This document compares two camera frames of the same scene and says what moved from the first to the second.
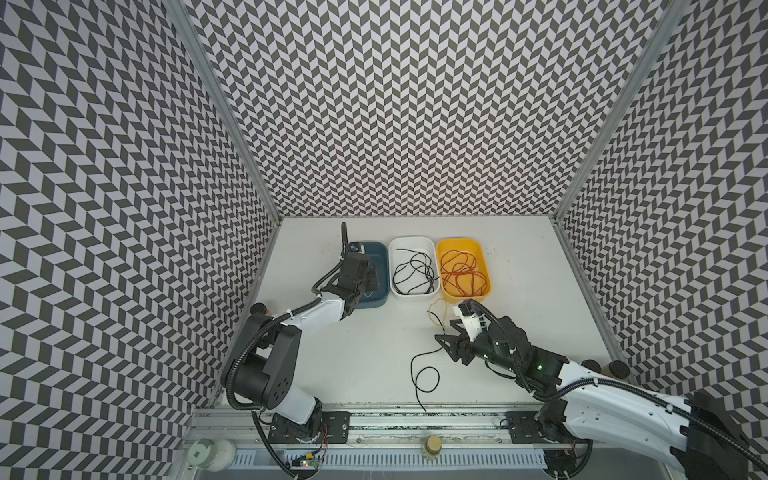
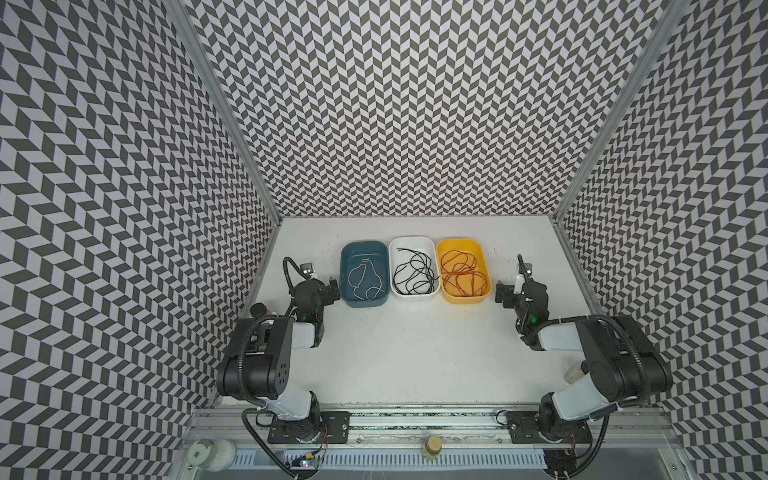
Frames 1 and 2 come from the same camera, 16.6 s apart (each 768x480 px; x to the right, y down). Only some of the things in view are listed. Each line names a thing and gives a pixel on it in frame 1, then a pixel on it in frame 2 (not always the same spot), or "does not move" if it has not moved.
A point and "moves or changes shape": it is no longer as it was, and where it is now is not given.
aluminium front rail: (370, 428) does not move
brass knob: (433, 444) does not move
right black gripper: (466, 346) -> (510, 294)
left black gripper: (371, 272) -> (327, 294)
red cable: (458, 271) does not move
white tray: (414, 272) does not move
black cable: (422, 282) does not move
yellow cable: (429, 311) moves or changes shape
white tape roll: (217, 455) does not move
